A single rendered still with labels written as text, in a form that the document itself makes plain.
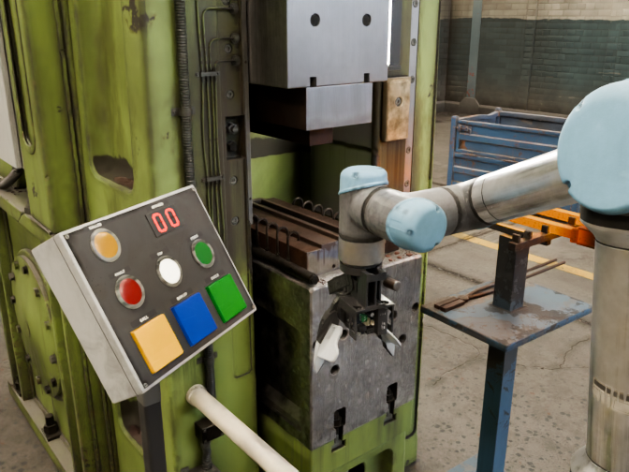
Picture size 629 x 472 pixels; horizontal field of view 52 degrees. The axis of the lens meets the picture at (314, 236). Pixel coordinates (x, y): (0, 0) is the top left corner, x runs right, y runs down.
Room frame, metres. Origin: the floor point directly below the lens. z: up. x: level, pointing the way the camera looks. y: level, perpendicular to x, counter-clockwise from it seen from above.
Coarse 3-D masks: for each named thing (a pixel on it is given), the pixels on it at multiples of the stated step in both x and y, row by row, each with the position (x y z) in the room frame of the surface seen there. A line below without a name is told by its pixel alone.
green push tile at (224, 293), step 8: (216, 280) 1.13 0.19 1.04; (224, 280) 1.13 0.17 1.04; (232, 280) 1.15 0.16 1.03; (208, 288) 1.09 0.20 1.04; (216, 288) 1.11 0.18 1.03; (224, 288) 1.12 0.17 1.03; (232, 288) 1.14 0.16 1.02; (216, 296) 1.10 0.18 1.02; (224, 296) 1.11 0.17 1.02; (232, 296) 1.13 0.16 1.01; (240, 296) 1.14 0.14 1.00; (216, 304) 1.09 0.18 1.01; (224, 304) 1.10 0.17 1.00; (232, 304) 1.11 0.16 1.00; (240, 304) 1.13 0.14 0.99; (224, 312) 1.09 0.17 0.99; (232, 312) 1.10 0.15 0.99; (240, 312) 1.12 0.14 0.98; (224, 320) 1.08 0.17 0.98
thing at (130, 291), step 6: (126, 282) 0.97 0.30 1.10; (132, 282) 0.97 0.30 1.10; (120, 288) 0.95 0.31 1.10; (126, 288) 0.96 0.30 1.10; (132, 288) 0.97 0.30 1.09; (138, 288) 0.97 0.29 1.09; (126, 294) 0.95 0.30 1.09; (132, 294) 0.96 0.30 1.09; (138, 294) 0.97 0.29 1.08; (126, 300) 0.95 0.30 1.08; (132, 300) 0.95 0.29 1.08; (138, 300) 0.96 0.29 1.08
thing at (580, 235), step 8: (528, 216) 1.64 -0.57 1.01; (520, 224) 1.64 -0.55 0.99; (528, 224) 1.63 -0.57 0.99; (536, 224) 1.61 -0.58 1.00; (544, 224) 1.59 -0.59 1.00; (552, 224) 1.58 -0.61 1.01; (560, 224) 1.58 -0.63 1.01; (552, 232) 1.57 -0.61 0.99; (560, 232) 1.55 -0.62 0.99; (568, 232) 1.53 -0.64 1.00; (576, 232) 1.51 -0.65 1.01; (584, 232) 1.51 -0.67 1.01; (576, 240) 1.51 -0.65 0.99; (584, 240) 1.51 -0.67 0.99; (592, 240) 1.49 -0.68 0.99; (592, 248) 1.48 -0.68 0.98
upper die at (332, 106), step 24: (264, 96) 1.57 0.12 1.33; (288, 96) 1.49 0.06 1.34; (312, 96) 1.45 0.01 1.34; (336, 96) 1.49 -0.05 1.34; (360, 96) 1.54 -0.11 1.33; (264, 120) 1.57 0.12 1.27; (288, 120) 1.49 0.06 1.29; (312, 120) 1.45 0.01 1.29; (336, 120) 1.49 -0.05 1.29; (360, 120) 1.54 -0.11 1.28
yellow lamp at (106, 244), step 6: (102, 234) 0.99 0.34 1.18; (108, 234) 1.00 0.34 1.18; (96, 240) 0.97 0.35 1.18; (102, 240) 0.98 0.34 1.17; (108, 240) 0.99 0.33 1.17; (114, 240) 1.00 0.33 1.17; (96, 246) 0.96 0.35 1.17; (102, 246) 0.97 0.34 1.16; (108, 246) 0.98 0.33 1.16; (114, 246) 0.99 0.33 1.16; (102, 252) 0.97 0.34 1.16; (108, 252) 0.97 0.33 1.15; (114, 252) 0.98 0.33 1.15
